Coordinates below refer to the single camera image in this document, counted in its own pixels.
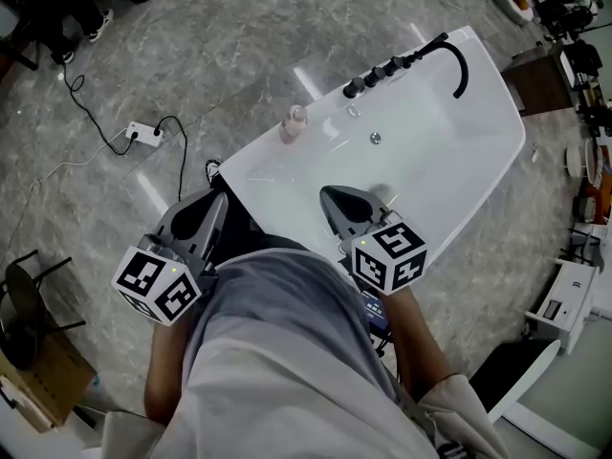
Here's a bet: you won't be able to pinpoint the white bathtub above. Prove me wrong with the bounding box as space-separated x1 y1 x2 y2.
217 25 527 284

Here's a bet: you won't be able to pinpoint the white power strip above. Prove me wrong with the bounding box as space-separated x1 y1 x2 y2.
124 120 165 146

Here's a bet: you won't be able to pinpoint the person's right forearm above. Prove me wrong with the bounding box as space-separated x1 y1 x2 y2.
382 284 453 404

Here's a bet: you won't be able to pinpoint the white round stool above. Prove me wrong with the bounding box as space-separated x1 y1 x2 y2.
564 139 599 181

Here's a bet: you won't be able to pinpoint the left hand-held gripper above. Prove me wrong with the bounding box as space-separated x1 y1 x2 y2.
111 192 231 327

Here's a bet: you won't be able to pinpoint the dark wooden cabinet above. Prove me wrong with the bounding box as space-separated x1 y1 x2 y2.
501 45 582 117

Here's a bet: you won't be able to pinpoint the person's black trousers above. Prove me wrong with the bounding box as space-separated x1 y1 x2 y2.
209 184 307 267

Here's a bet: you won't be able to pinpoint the small pink bottle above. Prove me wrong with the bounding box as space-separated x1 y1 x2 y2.
278 104 311 146

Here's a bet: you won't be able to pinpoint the brown cardboard box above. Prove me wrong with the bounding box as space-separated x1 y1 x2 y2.
0 332 97 432

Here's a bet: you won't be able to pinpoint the black power cable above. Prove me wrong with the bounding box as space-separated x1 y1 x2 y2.
56 62 140 156
152 115 189 205

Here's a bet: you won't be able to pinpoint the person's light grey shirt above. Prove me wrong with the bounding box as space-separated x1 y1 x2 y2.
80 249 513 459

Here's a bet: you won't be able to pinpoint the black waist-worn device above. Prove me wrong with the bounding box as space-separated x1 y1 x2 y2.
361 289 389 335

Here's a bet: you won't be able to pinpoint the person's left forearm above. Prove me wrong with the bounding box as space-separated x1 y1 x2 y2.
142 320 192 425

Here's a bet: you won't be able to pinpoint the white boxy appliance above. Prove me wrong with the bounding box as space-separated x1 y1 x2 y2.
525 258 599 356

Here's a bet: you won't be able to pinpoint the black folding chair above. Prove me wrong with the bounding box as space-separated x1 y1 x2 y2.
0 249 87 370

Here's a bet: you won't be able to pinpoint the white power cable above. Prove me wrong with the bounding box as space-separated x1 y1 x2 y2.
0 129 129 262

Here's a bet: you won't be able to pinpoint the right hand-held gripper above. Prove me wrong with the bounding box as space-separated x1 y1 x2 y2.
318 184 428 296

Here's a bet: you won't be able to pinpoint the black hand shower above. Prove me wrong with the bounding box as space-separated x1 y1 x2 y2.
409 33 449 62

